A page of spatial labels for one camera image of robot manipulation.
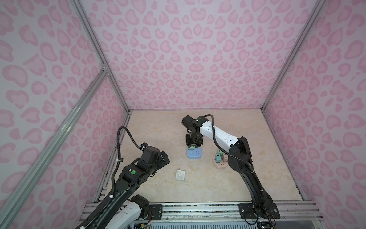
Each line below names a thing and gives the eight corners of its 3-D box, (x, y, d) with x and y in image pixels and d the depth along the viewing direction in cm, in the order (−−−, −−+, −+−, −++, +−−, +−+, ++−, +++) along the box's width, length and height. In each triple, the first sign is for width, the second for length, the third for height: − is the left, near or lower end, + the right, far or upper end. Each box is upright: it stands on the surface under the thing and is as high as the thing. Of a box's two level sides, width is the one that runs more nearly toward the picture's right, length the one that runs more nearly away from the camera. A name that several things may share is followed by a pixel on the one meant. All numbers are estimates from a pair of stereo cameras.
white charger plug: (175, 181, 86) (175, 179, 83) (176, 170, 90) (176, 168, 87) (185, 181, 86) (184, 179, 83) (185, 170, 90) (185, 168, 87)
